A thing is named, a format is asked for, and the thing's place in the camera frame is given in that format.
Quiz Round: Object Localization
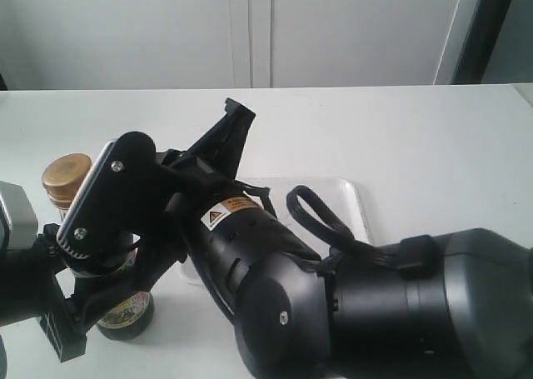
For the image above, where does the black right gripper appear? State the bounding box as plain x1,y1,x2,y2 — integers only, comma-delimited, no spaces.
166,98,332,378

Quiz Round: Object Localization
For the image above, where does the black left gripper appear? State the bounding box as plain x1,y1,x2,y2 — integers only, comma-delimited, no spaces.
1,247,154,362

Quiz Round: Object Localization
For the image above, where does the dark soy sauce bottle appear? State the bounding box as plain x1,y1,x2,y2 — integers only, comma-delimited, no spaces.
41,153,155,342

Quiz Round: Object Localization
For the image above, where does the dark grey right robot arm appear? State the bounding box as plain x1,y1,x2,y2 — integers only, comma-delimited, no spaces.
159,99,532,378

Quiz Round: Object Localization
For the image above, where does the white plastic tray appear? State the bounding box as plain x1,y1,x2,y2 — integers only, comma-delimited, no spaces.
183,177,371,293

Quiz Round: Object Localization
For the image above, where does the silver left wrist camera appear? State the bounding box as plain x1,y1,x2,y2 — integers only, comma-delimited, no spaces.
1,182,38,252

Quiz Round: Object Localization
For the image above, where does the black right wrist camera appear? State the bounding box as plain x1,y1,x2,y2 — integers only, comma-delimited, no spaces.
57,132,177,277

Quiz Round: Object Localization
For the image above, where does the black ribbon cable loop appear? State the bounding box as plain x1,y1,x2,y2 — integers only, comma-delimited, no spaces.
286,185,401,272

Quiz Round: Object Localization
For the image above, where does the dark vertical post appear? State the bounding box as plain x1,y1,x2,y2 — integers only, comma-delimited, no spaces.
451,0,512,85

